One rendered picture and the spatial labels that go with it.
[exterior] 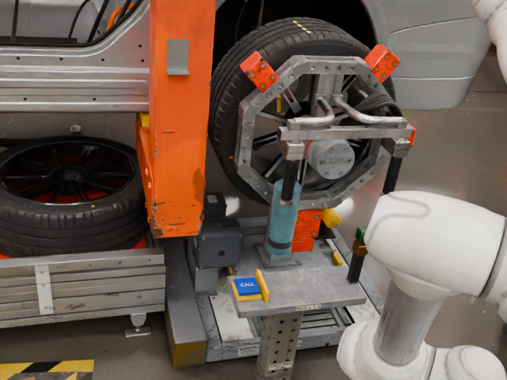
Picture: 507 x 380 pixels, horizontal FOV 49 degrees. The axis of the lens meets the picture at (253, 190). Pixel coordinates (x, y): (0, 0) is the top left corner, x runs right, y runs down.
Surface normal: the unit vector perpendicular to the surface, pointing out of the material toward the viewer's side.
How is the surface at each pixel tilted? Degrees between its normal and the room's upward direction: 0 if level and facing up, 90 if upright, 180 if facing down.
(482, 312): 0
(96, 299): 90
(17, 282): 90
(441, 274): 98
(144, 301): 90
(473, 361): 10
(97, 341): 0
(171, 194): 90
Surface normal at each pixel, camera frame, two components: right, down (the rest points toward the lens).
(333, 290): 0.11, -0.86
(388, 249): -0.67, 0.36
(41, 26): 0.27, -0.07
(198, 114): 0.26, 0.51
